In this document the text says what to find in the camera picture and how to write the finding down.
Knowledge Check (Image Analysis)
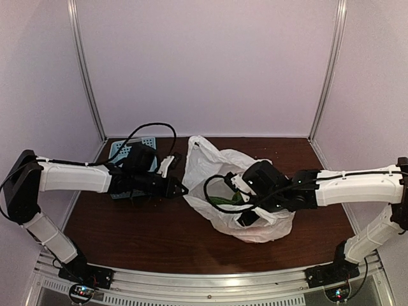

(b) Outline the green cucumber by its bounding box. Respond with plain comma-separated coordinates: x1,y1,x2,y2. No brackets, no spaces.
209,192,245,206

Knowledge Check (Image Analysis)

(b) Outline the right aluminium corner post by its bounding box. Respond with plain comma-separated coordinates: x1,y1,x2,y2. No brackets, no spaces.
308,0,347,142

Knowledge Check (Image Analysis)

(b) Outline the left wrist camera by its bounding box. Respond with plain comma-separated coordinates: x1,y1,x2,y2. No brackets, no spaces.
156,152,182,179

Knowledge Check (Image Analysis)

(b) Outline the white plastic bag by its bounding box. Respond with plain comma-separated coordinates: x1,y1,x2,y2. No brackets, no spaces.
182,136,295,243

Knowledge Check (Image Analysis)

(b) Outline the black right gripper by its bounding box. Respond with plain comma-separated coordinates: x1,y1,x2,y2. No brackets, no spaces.
224,193,285,230

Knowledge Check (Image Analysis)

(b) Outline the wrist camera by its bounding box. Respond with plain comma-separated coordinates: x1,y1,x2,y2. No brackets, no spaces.
224,172,255,202
156,152,182,179

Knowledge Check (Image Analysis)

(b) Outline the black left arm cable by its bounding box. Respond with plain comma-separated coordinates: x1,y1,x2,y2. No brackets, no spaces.
0,122,178,221

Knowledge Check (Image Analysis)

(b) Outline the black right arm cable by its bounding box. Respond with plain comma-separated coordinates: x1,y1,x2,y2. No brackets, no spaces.
203,170,408,214

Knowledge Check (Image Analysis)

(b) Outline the circuit board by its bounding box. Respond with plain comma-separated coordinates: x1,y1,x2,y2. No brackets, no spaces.
324,284,351,303
68,284,96,304

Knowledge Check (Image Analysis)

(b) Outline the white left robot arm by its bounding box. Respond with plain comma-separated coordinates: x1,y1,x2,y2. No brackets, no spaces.
1,144,188,283

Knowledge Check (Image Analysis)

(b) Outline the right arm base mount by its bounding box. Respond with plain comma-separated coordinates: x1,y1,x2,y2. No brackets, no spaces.
304,240,360,288

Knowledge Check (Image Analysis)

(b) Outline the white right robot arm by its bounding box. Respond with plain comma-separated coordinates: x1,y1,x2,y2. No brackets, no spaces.
231,157,407,282

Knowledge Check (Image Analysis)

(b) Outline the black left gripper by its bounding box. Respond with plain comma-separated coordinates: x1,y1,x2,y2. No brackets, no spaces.
134,170,189,199

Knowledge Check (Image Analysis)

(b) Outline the left circuit board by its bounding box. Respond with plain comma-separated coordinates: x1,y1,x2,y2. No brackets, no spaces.
68,284,96,304

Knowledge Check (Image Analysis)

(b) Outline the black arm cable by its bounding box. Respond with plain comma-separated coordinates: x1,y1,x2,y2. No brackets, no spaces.
203,170,408,214
0,122,178,221

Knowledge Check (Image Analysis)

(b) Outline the aluminium corner post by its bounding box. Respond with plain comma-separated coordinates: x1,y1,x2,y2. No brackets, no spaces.
67,0,107,142
308,0,347,142

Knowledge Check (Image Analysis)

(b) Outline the right circuit board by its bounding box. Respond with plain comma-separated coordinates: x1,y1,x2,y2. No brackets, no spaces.
324,284,351,303

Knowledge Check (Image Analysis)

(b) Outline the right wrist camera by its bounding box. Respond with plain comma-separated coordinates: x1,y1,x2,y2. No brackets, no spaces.
224,172,255,202

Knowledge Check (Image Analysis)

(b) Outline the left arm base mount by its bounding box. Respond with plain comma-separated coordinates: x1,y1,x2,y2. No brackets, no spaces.
58,249,113,289

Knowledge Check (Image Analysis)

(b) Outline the left aluminium corner post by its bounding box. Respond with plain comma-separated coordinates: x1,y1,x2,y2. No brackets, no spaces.
67,0,107,142

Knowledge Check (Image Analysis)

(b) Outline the aluminium front rail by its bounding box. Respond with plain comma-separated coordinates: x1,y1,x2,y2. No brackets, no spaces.
23,252,396,305

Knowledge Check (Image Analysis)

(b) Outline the light blue plastic basket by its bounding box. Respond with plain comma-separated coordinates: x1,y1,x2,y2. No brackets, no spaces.
108,137,156,200

